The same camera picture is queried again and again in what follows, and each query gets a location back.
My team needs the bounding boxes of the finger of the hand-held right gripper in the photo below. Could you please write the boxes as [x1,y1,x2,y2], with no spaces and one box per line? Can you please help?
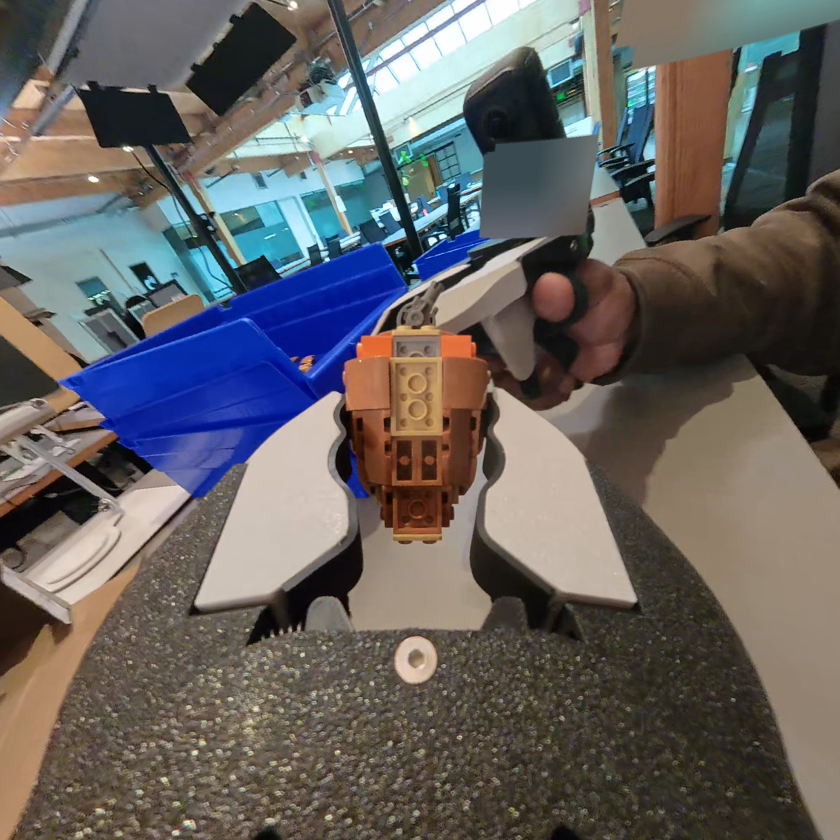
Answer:
[434,238,553,333]

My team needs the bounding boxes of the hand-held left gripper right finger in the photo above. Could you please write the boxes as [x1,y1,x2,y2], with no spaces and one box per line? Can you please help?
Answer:
[474,390,641,613]

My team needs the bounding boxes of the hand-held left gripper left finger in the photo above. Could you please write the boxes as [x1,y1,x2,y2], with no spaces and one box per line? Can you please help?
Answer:
[195,392,359,615]

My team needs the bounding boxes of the small grey toy part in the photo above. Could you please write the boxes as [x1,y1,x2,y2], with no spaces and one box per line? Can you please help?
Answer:
[398,294,441,334]

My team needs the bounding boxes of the brown toy brick model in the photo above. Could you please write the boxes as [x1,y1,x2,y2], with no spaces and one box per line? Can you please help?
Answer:
[344,329,494,544]

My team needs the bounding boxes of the person's right forearm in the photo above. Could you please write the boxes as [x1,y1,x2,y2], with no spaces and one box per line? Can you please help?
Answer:
[611,171,840,382]

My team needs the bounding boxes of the person's right hand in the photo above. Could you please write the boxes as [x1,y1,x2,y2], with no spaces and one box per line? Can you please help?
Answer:
[519,256,640,410]

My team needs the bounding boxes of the blue storage bin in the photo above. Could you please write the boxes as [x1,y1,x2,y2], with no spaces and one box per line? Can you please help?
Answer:
[414,230,493,283]

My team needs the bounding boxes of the black pole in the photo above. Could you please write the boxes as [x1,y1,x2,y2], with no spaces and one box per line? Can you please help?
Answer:
[326,0,427,263]

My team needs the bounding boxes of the stack of blue plastic bins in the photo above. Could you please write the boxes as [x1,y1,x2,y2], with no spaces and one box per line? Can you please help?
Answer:
[59,243,408,500]

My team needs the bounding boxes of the ceiling projector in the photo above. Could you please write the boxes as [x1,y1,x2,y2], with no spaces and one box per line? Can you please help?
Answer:
[300,59,353,116]

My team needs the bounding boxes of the wooden pillar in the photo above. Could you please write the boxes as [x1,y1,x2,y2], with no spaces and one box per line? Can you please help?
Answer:
[654,53,736,240]

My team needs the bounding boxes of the black panel light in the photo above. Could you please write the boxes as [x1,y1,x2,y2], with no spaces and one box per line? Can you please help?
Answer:
[184,0,300,116]
[73,86,194,149]

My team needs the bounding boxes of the black tripod stand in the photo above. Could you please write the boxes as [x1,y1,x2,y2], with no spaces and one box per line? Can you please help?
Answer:
[132,142,250,300]

